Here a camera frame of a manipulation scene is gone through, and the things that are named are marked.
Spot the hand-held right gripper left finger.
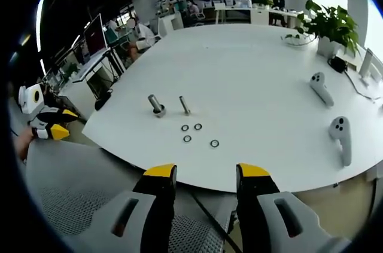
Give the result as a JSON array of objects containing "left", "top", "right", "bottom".
[{"left": 64, "top": 163, "right": 178, "bottom": 253}]

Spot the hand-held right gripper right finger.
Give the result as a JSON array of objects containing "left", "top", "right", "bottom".
[{"left": 235, "top": 162, "right": 351, "bottom": 253}]

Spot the large threaded steel stud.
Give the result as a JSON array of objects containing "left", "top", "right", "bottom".
[{"left": 147, "top": 94, "right": 166, "bottom": 118}]

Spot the small threaded steel stud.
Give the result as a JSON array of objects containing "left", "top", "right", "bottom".
[{"left": 178, "top": 95, "right": 192, "bottom": 116}]

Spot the person's left hand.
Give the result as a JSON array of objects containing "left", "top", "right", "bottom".
[{"left": 13, "top": 131, "right": 36, "bottom": 163}]

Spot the black pouch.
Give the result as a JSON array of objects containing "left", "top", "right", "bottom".
[{"left": 94, "top": 96, "right": 110, "bottom": 111}]

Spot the small green plant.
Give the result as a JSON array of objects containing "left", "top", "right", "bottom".
[{"left": 64, "top": 62, "right": 79, "bottom": 82}]

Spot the white side desk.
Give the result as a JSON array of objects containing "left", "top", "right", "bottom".
[{"left": 71, "top": 51, "right": 121, "bottom": 99}]

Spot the white mesh office chair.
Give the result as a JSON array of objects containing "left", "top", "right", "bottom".
[{"left": 25, "top": 139, "right": 237, "bottom": 253}]

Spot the monitor with red screen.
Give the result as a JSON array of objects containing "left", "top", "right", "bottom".
[{"left": 83, "top": 13, "right": 109, "bottom": 58}]

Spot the white handheld controller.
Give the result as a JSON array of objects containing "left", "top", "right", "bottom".
[
  {"left": 329, "top": 115, "right": 352, "bottom": 167},
  {"left": 309, "top": 71, "right": 335, "bottom": 108}
]

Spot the black power adapter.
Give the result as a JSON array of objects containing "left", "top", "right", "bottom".
[{"left": 328, "top": 56, "right": 348, "bottom": 73}]

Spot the white low cabinet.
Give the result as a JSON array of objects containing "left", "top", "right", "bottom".
[{"left": 214, "top": 5, "right": 302, "bottom": 26}]

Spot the green potted plant white pot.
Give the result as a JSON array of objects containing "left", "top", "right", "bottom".
[{"left": 285, "top": 0, "right": 360, "bottom": 59}]

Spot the black power cable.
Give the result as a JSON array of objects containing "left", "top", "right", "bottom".
[{"left": 344, "top": 69, "right": 383, "bottom": 100}]

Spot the white looped cable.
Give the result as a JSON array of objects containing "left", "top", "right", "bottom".
[{"left": 280, "top": 33, "right": 315, "bottom": 47}]

